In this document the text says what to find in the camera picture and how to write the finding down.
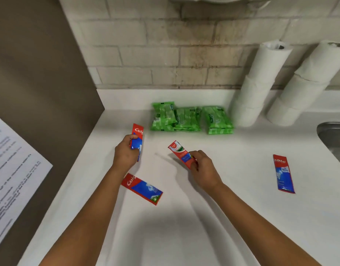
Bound white toilet paper roll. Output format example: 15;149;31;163
230;101;263;128
266;98;303;127
279;74;328;111
294;40;340;83

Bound group of green wipe packets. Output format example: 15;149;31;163
174;107;201;128
152;102;177;128
202;106;233;129

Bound group of white toilet rolls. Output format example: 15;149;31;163
237;76;273;110
247;40;294;86

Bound white countertop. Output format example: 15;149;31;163
18;88;340;266

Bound person's right forearm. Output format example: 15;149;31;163
210;182;321;266

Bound white paper notice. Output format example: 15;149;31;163
0;112;53;252

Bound person's right hand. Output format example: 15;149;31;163
188;150;225;193

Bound person's left forearm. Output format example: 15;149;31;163
40;164;129;266

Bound person's left hand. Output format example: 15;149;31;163
113;134;143;172

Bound brown cabinet panel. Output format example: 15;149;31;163
0;0;105;266

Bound stainless steel sink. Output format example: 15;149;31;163
316;122;340;171

